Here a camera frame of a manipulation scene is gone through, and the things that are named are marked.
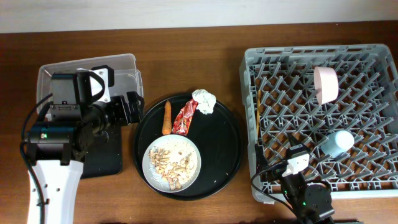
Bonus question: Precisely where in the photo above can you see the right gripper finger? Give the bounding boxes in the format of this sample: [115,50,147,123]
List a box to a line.
[287,133,310,152]
[254,144,268,170]

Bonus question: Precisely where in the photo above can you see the blue cup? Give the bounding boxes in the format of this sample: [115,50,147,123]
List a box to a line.
[321,130,354,158]

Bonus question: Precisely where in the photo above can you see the orange carrot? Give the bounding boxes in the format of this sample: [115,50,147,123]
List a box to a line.
[162,101,172,135]

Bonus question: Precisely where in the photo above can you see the red snack wrapper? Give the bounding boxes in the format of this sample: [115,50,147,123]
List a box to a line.
[172,99,198,136]

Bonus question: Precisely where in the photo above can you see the wooden chopstick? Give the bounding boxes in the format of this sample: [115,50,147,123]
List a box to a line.
[256,89,261,141]

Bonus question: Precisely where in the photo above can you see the white tissue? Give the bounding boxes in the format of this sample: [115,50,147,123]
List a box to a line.
[192,89,216,114]

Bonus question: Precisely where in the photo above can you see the grey plate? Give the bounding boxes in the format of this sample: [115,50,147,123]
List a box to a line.
[142,134,201,193]

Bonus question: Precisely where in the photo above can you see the pink bowl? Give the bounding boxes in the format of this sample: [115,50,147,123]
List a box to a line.
[313,67,339,105]

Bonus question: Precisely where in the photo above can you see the rice and peanut leftovers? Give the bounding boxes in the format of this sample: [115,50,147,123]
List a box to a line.
[147,139,200,192]

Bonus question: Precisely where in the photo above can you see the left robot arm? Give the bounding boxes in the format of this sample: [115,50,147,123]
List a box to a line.
[20,90,144,223]

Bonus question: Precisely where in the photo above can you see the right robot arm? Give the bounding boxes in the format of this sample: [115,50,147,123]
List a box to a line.
[251,134,335,223]

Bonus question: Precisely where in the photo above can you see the grey dishwasher rack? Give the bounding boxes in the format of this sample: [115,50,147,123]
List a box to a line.
[239,44,397,199]

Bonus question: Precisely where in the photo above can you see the clear plastic bin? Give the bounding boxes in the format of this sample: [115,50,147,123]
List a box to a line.
[36,54,144,132]

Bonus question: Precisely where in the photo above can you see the black rectangular tray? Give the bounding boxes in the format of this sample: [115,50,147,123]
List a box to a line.
[81,127,123,179]

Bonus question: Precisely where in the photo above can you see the round black tray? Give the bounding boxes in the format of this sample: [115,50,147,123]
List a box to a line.
[132,93,244,201]

